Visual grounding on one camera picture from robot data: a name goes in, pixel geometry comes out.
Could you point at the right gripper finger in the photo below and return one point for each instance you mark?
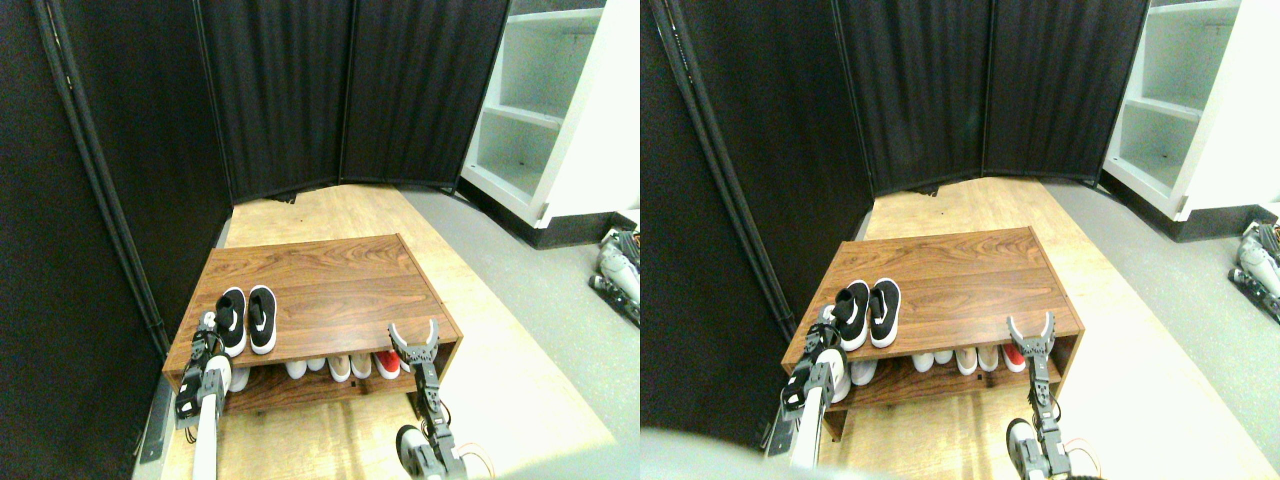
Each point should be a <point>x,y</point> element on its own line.
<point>436,339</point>
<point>1016,335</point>
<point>398,345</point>
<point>1052,333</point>

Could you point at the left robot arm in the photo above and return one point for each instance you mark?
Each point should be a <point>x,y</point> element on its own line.
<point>205,445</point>
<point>808,440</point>

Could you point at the white shelf unit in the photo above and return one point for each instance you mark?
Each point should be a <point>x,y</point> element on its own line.
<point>600,150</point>
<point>1240,150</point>

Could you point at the grey curtain stand foot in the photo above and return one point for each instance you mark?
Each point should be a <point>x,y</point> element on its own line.
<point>153,430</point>
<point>774,435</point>

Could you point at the black curtain stand pole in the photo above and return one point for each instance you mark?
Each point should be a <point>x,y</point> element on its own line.
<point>703,110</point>
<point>84,110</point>

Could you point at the brown shoe rack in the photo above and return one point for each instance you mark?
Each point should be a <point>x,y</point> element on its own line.
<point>330,290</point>
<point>960,285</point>

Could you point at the red shoe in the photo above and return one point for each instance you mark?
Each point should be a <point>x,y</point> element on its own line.
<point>386,370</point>
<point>1012,364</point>

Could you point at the beige shoe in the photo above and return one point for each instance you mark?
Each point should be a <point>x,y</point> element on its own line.
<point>339,369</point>
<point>966,362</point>
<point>987,359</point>
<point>361,366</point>

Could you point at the black shoe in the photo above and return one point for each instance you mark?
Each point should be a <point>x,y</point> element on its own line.
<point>884,308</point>
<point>263,315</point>
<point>232,315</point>
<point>852,310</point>

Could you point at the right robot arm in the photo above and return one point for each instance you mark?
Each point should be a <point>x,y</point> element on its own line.
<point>1050,430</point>
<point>440,435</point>

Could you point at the pale lilac shoe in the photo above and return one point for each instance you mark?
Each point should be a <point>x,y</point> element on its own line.
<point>864,372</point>
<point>242,378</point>

